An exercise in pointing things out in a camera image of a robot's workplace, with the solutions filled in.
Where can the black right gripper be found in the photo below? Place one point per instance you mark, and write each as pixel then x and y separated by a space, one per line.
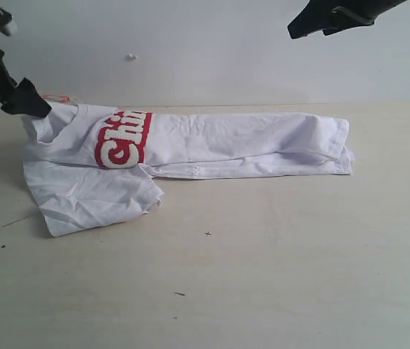
pixel 331 17

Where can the white t-shirt red Chinese patch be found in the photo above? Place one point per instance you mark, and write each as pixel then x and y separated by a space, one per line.
pixel 89 166

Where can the orange size tag with string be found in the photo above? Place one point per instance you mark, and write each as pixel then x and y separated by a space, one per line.
pixel 61 99

